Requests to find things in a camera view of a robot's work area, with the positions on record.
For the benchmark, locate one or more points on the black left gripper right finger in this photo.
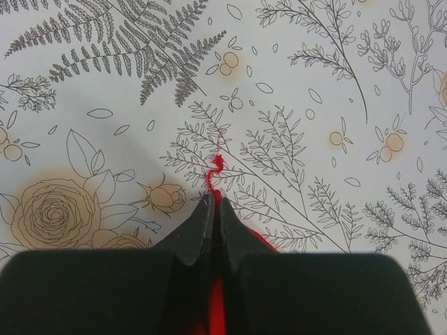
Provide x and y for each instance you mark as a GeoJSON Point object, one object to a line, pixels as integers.
{"type": "Point", "coordinates": [268, 292]}

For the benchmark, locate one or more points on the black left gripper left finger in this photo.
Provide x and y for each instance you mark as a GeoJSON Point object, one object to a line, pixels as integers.
{"type": "Point", "coordinates": [157, 290]}

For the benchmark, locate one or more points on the red t shirt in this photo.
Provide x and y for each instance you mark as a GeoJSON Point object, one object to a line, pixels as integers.
{"type": "Point", "coordinates": [216, 300]}

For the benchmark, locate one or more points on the floral patterned table mat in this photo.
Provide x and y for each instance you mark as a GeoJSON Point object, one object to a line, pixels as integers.
{"type": "Point", "coordinates": [323, 123]}

